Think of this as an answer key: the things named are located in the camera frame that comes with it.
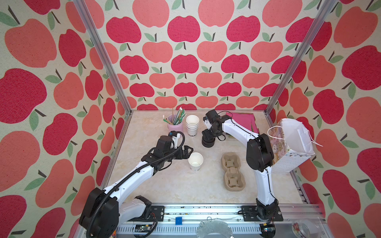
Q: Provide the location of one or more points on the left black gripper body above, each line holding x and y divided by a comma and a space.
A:
172, 154

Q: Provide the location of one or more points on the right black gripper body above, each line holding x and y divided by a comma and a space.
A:
216, 133

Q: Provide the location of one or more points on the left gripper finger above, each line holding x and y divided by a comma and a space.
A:
187, 149
183, 155

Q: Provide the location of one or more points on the white paper coffee cup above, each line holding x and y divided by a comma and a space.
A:
195, 161

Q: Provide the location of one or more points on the white patterned paper gift bag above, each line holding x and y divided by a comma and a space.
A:
292, 145

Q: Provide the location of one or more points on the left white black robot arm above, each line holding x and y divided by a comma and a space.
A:
125, 187

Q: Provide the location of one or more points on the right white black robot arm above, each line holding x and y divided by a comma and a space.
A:
259, 157

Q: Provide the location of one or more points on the stack of black cup lids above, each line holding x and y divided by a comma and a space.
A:
208, 139

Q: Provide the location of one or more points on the pink straw holder cup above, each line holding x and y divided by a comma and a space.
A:
171, 127

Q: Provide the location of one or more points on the stack of white paper cups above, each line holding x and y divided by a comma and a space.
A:
192, 124

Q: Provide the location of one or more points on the stack of pink napkins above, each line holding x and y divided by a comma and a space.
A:
246, 120

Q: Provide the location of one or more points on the wrapped straws and stirrers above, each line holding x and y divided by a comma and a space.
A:
176, 119

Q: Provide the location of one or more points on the brown cardboard cup carrier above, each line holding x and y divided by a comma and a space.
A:
233, 178

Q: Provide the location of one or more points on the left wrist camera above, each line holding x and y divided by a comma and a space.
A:
175, 138

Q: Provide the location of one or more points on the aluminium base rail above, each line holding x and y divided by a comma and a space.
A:
226, 221

